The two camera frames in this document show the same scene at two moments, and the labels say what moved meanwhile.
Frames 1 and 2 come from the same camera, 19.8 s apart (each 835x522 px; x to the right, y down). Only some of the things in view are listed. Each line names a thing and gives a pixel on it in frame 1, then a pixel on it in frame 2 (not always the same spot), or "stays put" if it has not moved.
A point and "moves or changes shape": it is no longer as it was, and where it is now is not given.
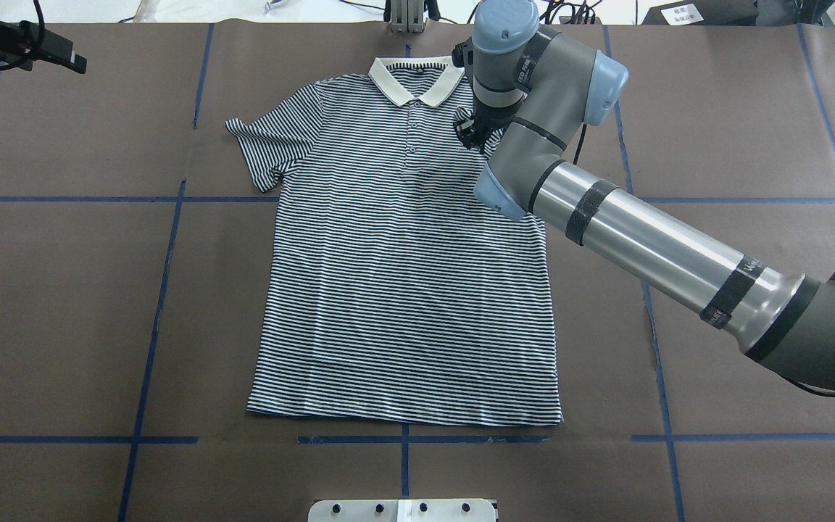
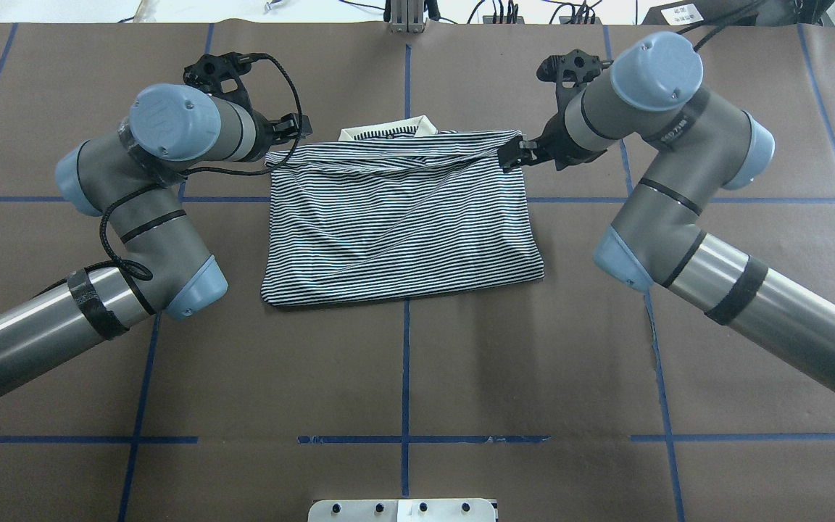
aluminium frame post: (406, 16) stays put
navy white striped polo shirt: (392, 292) moves or changes shape
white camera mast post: (402, 510) stays put
